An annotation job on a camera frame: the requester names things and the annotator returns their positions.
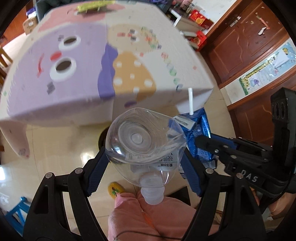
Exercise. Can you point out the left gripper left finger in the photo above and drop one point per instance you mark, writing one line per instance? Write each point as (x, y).
(82, 182)

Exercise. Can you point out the cartoon print tablecloth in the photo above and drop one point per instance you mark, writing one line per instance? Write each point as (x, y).
(85, 68)

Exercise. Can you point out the white drinking straw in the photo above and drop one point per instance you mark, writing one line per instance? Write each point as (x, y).
(191, 106)

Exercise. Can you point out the giraffe height chart poster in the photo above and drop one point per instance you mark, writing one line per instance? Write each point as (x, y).
(269, 69)

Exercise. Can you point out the pink pajama leg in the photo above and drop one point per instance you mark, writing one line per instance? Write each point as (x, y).
(134, 219)

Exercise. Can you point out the person's right hand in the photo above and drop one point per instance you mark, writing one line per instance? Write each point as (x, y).
(279, 209)

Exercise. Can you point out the blue foil snack bag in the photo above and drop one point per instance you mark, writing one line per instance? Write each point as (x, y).
(196, 128)

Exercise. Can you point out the blue plastic stool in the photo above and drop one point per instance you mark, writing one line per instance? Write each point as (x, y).
(17, 216)

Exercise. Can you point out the yellow-green snack bag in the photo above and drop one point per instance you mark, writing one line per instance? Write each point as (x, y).
(94, 5)

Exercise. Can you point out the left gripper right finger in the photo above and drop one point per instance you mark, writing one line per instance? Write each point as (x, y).
(208, 185)

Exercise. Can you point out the red gift box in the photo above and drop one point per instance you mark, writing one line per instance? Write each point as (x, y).
(200, 40)

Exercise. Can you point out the cardboard box on floor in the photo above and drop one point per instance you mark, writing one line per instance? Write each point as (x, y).
(29, 24)

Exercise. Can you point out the dark wooden door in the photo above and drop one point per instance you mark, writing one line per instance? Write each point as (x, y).
(248, 34)

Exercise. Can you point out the yellow slipper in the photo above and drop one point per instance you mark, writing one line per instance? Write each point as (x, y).
(114, 189)

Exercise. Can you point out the clear plastic bottle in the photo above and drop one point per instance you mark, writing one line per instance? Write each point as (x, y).
(146, 148)

